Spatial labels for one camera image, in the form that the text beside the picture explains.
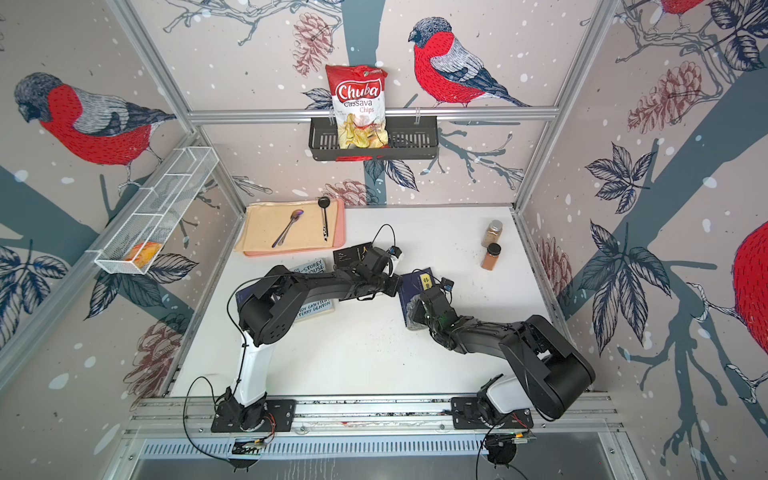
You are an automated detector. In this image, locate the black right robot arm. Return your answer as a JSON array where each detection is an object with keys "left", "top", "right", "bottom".
[{"left": 405, "top": 286, "right": 596, "bottom": 425}]

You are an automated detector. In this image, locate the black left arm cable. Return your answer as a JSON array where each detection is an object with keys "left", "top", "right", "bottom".
[{"left": 181, "top": 374, "right": 277, "bottom": 469}]

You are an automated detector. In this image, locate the red Chuba chips bag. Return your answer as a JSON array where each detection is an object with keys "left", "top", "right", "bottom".
[{"left": 325, "top": 65, "right": 389, "bottom": 150}]

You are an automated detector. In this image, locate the black ladle spoon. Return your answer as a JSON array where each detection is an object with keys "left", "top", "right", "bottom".
[{"left": 317, "top": 196, "right": 331, "bottom": 241}]

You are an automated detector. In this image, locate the beige placemat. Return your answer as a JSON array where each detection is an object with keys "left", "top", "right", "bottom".
[{"left": 233, "top": 201, "right": 340, "bottom": 254}]

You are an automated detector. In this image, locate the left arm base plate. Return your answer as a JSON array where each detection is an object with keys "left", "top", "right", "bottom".
[{"left": 211, "top": 397, "right": 296, "bottom": 433}]

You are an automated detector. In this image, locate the black wall basket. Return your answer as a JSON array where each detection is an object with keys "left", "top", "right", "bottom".
[{"left": 308, "top": 116, "right": 439, "bottom": 162}]

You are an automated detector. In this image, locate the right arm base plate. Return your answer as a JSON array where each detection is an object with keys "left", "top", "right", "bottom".
[{"left": 450, "top": 397, "right": 534, "bottom": 430}]

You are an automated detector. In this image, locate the white wire wall shelf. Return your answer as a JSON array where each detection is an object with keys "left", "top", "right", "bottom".
[{"left": 88, "top": 145, "right": 219, "bottom": 275}]

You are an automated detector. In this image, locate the orange spice jar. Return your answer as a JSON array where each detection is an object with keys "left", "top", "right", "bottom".
[{"left": 481, "top": 242, "right": 502, "bottom": 271}]

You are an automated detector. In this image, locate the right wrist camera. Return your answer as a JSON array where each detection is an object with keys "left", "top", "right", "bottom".
[{"left": 439, "top": 277, "right": 454, "bottom": 292}]

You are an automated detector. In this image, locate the black portrait cover book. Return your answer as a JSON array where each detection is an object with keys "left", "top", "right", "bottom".
[{"left": 333, "top": 242, "right": 372, "bottom": 269}]

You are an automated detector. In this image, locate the beige spice jar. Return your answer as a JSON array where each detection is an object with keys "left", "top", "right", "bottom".
[{"left": 481, "top": 220, "right": 504, "bottom": 248}]

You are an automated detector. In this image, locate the iridescent purple spoon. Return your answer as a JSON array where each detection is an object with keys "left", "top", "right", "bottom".
[{"left": 271, "top": 209, "right": 304, "bottom": 248}]

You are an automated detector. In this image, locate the blue book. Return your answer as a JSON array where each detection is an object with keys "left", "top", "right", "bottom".
[
  {"left": 235, "top": 284, "right": 256, "bottom": 312},
  {"left": 398, "top": 268, "right": 435, "bottom": 330}
]

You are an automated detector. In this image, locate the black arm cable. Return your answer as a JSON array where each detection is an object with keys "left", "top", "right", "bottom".
[
  {"left": 181, "top": 374, "right": 277, "bottom": 469},
  {"left": 473, "top": 413, "right": 529, "bottom": 480}
]

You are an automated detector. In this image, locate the grey striped cloth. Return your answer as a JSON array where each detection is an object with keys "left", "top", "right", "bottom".
[{"left": 404, "top": 297, "right": 422, "bottom": 331}]

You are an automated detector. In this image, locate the orange packet in shelf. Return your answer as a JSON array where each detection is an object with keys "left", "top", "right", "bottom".
[{"left": 124, "top": 241, "right": 163, "bottom": 270}]

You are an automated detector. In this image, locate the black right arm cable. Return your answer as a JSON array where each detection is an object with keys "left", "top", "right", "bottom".
[{"left": 473, "top": 413, "right": 529, "bottom": 480}]

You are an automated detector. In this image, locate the Treehouse colourful paperback book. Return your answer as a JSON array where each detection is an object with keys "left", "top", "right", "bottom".
[{"left": 293, "top": 258, "right": 335, "bottom": 323}]

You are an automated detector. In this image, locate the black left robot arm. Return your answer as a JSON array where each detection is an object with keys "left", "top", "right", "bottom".
[{"left": 211, "top": 245, "right": 402, "bottom": 433}]

